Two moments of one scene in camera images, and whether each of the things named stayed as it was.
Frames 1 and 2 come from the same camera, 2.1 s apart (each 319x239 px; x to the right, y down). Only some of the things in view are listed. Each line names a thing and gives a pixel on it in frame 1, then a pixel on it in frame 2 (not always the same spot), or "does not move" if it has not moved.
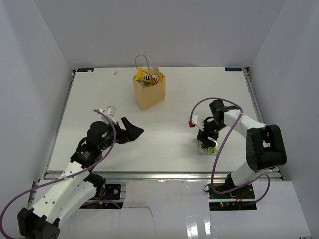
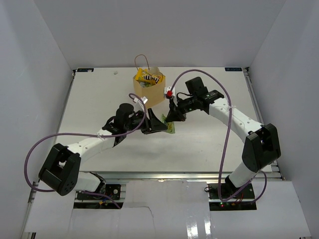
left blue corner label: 84,69 does not move
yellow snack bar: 138,76 does not move
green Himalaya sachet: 145,84 does not move
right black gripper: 203,136 → 175,114
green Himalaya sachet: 213,150 → 170,125
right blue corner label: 233,69 does not move
